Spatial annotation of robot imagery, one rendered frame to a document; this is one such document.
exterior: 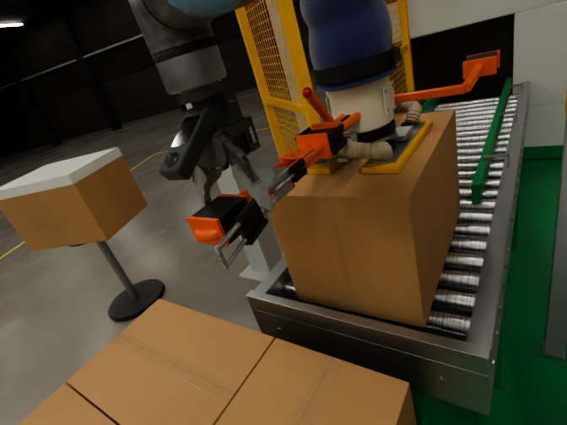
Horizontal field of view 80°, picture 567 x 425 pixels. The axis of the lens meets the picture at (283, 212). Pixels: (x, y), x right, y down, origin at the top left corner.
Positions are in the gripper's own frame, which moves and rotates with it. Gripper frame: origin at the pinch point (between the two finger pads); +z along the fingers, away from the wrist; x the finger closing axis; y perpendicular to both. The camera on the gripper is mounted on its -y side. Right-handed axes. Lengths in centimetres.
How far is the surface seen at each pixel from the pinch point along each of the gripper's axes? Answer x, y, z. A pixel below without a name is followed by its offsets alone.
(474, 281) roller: -27, 53, 54
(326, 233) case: 4.0, 29.8, 24.8
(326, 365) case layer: 2, 11, 54
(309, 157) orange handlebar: -1.5, 22.8, 0.1
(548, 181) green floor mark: -44, 222, 108
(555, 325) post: -48, 78, 91
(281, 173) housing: -1.4, 12.6, -1.1
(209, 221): -0.1, -5.6, -1.8
